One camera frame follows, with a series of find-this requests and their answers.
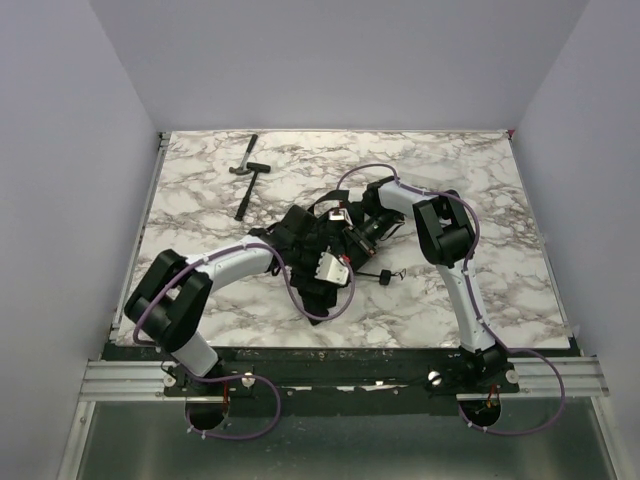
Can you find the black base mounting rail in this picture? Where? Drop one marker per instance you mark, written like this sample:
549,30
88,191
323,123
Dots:
260,381

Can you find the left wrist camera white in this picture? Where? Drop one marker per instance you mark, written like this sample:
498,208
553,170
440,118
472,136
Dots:
333,268

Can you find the aluminium frame rail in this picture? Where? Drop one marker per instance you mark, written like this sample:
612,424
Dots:
107,381

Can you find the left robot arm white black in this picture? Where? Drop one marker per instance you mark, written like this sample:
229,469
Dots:
168,302

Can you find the black folding umbrella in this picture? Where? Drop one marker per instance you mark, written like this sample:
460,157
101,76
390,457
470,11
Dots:
310,250

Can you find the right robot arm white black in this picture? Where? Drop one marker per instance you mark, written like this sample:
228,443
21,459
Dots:
448,236

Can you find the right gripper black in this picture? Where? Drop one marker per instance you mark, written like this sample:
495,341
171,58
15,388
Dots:
339,232

